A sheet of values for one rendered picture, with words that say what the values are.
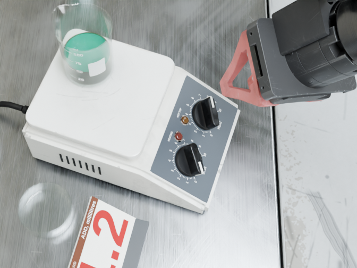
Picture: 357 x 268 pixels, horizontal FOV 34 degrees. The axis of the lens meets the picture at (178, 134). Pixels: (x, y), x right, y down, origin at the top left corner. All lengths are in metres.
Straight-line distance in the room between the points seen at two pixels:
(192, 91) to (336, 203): 0.20
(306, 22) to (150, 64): 0.20
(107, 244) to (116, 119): 0.12
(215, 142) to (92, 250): 0.17
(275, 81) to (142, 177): 0.18
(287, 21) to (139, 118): 0.18
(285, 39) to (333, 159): 0.24
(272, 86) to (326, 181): 0.23
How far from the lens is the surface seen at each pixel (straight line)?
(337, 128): 0.71
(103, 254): 0.60
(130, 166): 0.58
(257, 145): 0.68
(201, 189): 0.61
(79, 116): 0.58
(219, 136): 0.63
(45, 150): 0.62
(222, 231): 0.63
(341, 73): 0.47
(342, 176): 0.69
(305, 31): 0.47
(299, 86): 0.49
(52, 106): 0.59
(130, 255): 0.62
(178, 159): 0.60
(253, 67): 0.50
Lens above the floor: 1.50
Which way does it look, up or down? 64 degrees down
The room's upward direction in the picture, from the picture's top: 7 degrees clockwise
